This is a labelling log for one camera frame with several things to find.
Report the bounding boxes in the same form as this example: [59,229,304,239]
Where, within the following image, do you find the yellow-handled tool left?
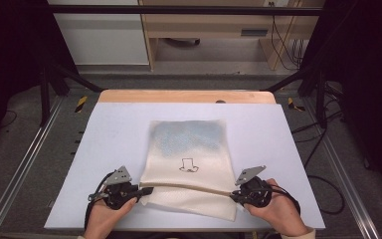
[74,95,90,115]

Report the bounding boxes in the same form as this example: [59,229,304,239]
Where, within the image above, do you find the light wooden desk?
[138,0,326,72]

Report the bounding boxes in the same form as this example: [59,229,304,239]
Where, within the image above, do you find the black hanging desk cables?
[269,1,305,72]

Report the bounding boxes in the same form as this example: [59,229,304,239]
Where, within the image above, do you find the thin black floor cable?
[0,109,18,129]

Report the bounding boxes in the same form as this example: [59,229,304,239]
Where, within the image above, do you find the person's right hand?
[243,177,313,238]

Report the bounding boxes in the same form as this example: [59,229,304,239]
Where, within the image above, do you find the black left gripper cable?
[84,170,117,231]

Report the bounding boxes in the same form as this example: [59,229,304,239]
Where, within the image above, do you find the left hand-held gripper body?
[88,165,140,211]

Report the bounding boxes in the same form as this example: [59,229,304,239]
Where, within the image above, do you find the yellow-handled tool right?
[286,97,306,113]

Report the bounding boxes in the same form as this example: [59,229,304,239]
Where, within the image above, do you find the person's left hand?
[84,196,139,239]

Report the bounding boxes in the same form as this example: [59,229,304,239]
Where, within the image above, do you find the pale blue table mat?
[43,102,326,232]

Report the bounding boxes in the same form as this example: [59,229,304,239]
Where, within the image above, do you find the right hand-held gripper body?
[234,164,275,209]

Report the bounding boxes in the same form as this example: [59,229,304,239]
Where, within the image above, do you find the black horizontal frame bar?
[45,4,326,17]

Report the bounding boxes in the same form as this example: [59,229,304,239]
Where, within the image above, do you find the white cabinet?
[46,0,150,67]

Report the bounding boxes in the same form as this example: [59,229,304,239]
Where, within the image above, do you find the black metal stand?
[39,62,104,127]
[264,64,330,129]

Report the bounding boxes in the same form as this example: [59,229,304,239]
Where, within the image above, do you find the yellow-handled tool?
[74,95,90,115]
[286,97,306,113]

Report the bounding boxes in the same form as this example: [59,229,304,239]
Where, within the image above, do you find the dark curtain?
[0,0,79,160]
[299,0,382,207]

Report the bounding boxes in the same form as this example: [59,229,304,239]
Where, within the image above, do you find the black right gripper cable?
[262,183,301,215]

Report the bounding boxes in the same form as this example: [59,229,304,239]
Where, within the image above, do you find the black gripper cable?
[262,183,301,215]
[84,170,117,231]

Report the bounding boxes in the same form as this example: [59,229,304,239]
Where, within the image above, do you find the wooden table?
[97,88,278,105]

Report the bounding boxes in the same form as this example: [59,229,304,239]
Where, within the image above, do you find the white mesh laundry bag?
[138,119,239,223]

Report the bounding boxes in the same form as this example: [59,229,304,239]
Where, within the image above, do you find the aluminium floor rail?
[0,96,65,239]
[302,96,382,239]

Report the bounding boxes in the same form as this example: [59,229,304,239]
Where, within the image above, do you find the grey desk label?
[240,28,270,38]

